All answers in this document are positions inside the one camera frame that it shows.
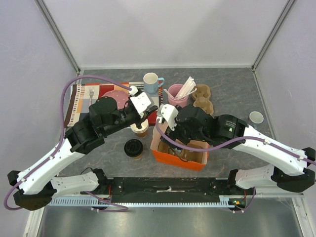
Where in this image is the colourful patchwork placemat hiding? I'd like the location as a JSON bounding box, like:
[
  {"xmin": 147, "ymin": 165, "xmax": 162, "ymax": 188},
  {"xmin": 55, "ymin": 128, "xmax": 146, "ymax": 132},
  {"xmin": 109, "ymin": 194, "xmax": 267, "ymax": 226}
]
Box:
[{"xmin": 61, "ymin": 81, "xmax": 164, "ymax": 128}]

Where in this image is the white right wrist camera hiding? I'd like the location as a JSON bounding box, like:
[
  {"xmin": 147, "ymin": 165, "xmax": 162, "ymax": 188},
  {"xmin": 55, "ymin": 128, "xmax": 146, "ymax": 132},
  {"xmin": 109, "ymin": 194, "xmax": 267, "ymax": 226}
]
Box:
[{"xmin": 157, "ymin": 104, "xmax": 179, "ymax": 131}]

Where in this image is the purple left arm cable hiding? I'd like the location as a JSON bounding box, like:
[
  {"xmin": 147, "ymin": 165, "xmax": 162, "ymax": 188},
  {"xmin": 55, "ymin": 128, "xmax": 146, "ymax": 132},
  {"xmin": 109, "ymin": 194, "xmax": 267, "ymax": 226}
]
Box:
[{"xmin": 3, "ymin": 75, "xmax": 139, "ymax": 213}]

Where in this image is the stack of paper cups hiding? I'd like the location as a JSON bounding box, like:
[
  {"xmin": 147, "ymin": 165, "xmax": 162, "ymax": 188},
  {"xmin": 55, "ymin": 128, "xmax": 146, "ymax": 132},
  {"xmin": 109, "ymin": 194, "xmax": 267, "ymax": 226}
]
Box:
[{"xmin": 130, "ymin": 120, "xmax": 149, "ymax": 138}]

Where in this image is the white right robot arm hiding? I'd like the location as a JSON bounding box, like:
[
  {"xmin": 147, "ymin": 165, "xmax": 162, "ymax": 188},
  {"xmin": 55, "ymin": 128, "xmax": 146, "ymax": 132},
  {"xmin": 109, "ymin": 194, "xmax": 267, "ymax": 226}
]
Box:
[{"xmin": 156, "ymin": 104, "xmax": 316, "ymax": 195}]

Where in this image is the pink polka dot plate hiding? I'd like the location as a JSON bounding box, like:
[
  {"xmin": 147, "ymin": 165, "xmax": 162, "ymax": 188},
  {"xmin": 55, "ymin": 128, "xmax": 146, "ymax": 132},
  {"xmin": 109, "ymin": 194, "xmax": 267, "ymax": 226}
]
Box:
[{"xmin": 102, "ymin": 90, "xmax": 129, "ymax": 110}]

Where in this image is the grey cable duct rail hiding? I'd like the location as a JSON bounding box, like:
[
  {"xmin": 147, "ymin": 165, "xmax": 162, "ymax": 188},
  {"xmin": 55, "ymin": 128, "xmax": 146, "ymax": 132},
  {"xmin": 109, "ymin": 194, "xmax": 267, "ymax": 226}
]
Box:
[{"xmin": 48, "ymin": 196, "xmax": 235, "ymax": 208}]

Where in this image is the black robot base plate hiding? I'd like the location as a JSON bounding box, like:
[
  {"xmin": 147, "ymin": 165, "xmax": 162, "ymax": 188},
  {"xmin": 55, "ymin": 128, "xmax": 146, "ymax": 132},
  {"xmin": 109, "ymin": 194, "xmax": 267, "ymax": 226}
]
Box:
[{"xmin": 80, "ymin": 176, "xmax": 257, "ymax": 205}]

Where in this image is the light blue mug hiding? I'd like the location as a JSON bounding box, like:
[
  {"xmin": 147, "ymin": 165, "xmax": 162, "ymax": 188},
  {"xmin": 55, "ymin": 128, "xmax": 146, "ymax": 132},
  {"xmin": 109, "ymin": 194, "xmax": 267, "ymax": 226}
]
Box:
[{"xmin": 143, "ymin": 73, "xmax": 165, "ymax": 94}]

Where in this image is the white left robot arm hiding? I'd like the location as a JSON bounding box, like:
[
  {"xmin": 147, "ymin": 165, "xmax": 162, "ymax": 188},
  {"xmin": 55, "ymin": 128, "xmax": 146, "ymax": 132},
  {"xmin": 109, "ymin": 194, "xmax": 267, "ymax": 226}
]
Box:
[{"xmin": 8, "ymin": 94, "xmax": 158, "ymax": 211}]

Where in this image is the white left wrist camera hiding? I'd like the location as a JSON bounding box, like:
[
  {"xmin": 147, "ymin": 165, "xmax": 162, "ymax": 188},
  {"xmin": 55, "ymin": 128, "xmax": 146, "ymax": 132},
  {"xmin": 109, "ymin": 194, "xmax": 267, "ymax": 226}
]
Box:
[{"xmin": 130, "ymin": 92, "xmax": 155, "ymax": 118}]

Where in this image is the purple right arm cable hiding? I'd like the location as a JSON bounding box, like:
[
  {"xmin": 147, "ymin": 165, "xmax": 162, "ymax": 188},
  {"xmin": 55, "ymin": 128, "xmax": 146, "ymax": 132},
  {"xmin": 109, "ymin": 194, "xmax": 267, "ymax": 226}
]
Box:
[{"xmin": 155, "ymin": 118, "xmax": 316, "ymax": 214}]

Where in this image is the small white paper cup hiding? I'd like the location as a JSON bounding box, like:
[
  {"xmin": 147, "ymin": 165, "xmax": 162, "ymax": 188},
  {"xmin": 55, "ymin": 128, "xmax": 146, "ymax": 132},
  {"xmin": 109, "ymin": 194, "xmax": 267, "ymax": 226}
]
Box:
[{"xmin": 247, "ymin": 111, "xmax": 264, "ymax": 126}]

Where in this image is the brown cardboard cup carrier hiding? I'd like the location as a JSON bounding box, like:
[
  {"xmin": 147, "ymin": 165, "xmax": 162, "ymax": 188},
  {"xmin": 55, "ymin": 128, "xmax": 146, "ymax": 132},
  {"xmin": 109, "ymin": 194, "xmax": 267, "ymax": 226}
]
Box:
[{"xmin": 158, "ymin": 141, "xmax": 203, "ymax": 163}]

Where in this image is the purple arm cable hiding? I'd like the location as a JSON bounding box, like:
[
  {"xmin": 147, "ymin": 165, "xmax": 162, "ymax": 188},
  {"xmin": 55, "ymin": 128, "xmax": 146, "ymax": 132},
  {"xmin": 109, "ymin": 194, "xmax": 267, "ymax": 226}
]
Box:
[
  {"xmin": 155, "ymin": 118, "xmax": 316, "ymax": 214},
  {"xmin": 3, "ymin": 75, "xmax": 139, "ymax": 213}
]

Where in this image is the pink utensil holder cup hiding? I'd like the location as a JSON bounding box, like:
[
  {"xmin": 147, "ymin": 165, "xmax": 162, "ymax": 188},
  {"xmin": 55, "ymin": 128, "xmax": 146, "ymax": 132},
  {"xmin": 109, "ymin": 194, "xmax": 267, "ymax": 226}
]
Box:
[{"xmin": 168, "ymin": 84, "xmax": 189, "ymax": 108}]

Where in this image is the orange paper bag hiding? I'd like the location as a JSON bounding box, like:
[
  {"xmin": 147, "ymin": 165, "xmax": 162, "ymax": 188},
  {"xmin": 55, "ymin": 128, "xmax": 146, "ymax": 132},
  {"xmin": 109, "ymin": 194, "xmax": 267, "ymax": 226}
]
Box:
[{"xmin": 150, "ymin": 126, "xmax": 209, "ymax": 171}]

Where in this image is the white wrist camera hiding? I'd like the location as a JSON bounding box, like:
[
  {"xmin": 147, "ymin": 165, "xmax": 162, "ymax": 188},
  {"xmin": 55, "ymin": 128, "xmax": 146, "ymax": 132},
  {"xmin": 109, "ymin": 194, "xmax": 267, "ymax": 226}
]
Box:
[
  {"xmin": 157, "ymin": 104, "xmax": 179, "ymax": 131},
  {"xmin": 130, "ymin": 92, "xmax": 155, "ymax": 118}
]

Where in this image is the black plastic cup lid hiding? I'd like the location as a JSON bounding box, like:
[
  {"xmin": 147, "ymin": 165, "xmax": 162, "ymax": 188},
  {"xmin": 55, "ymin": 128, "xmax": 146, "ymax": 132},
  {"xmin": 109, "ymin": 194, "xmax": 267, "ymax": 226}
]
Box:
[{"xmin": 124, "ymin": 139, "xmax": 144, "ymax": 157}]

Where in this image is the pink handled fork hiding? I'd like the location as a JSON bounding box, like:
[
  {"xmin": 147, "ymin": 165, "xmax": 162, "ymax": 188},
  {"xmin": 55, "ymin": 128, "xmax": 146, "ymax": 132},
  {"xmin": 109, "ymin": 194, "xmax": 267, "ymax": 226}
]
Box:
[{"xmin": 88, "ymin": 86, "xmax": 94, "ymax": 107}]

